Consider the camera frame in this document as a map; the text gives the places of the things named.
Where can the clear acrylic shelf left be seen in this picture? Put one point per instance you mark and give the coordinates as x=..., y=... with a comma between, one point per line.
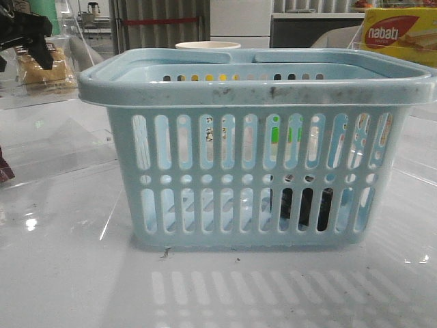
x=49, y=134

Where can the green cartoon snack package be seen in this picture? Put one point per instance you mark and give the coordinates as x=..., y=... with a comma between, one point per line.
x=48, y=9

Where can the yellow nabati wafer box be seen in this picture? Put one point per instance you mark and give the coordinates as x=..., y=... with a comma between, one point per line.
x=404, y=33

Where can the packaged bread slice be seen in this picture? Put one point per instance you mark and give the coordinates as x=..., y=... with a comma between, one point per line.
x=58, y=80

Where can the white cabinet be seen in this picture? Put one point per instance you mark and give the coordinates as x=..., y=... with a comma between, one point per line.
x=244, y=22

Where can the dark red snack packet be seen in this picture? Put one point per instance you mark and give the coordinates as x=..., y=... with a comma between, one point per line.
x=5, y=169

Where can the light blue plastic basket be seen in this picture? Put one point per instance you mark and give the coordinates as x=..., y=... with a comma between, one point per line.
x=255, y=147

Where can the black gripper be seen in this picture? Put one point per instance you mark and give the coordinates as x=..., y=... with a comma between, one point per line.
x=29, y=31

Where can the fruit plate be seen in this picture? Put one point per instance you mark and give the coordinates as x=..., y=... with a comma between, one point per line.
x=362, y=5

